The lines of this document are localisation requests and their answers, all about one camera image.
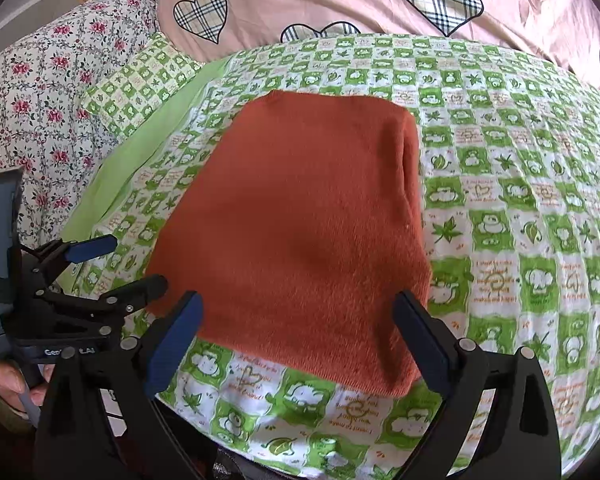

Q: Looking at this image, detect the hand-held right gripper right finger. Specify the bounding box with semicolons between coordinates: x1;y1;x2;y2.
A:
392;290;563;480

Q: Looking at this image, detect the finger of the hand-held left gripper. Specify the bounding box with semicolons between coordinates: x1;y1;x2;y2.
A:
39;274;170;320
30;234;118;281

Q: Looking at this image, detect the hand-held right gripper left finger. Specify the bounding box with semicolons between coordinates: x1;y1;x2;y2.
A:
35;290;206;480

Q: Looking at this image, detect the orange knit sweater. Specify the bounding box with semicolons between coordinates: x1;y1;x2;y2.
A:
145;91;433;398

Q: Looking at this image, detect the person's left hand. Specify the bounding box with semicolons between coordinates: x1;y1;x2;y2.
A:
0;360;57;411

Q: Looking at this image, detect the floral bed sheet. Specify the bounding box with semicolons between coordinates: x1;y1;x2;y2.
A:
0;0;181;251

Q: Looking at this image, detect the green patterned bed sheet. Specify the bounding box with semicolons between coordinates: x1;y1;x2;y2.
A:
60;32;600;478

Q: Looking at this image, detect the green patterned pillow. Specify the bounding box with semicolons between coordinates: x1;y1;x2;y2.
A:
80;32;206;141

